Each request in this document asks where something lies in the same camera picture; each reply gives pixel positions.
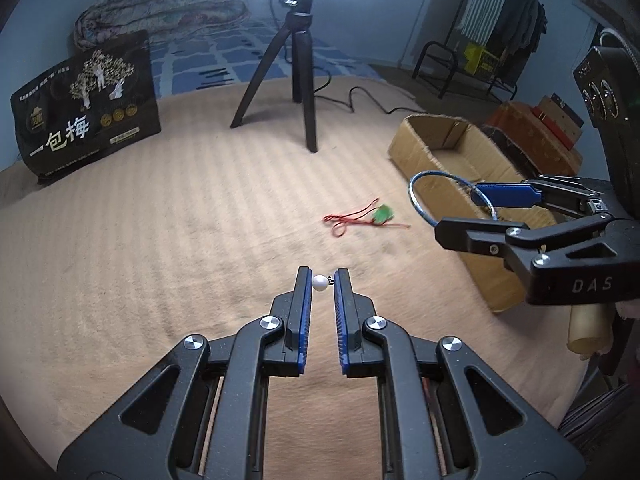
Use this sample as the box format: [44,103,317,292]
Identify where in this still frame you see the blue thin bangle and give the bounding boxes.
[407,169,501,229]

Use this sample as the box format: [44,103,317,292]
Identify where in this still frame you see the yellow box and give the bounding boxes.
[462,42,501,74]

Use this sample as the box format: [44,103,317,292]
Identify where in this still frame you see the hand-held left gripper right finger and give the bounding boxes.
[332,267,586,480]

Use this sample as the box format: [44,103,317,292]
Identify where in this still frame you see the black metal low rack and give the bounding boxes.
[412,40,519,100]

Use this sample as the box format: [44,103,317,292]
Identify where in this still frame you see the dark hanging clothes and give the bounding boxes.
[492,0,547,69]

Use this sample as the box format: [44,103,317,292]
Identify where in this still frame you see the black printed snack bag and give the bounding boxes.
[10,29,162,186]

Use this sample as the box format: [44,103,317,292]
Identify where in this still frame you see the cardboard box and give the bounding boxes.
[387,113,562,314]

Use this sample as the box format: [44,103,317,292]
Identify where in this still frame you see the ring light on tripod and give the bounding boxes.
[269,0,427,116]

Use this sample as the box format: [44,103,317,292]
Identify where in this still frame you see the flat cardboard piece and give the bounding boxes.
[536,93,586,149]

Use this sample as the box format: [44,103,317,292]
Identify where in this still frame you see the white striped hanging towel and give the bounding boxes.
[457,0,514,44]

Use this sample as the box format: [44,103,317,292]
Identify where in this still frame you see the striped grey cloth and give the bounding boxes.
[556,381,637,454]

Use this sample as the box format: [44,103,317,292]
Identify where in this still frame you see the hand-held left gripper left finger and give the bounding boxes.
[57,266,313,480]

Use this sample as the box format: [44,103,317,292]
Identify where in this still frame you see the black tripod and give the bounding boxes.
[229,0,321,154]

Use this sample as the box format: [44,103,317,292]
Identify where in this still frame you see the blue patterned bed sheet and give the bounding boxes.
[0,14,373,171]

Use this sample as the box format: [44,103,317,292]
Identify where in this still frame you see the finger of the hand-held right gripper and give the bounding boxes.
[471,174,615,217]
[434,211,630,281]

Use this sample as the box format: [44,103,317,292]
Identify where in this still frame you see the red string green pendant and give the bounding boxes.
[322,198,411,236]

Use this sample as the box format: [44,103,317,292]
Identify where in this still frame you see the folded floral quilt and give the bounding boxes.
[73,0,262,54]

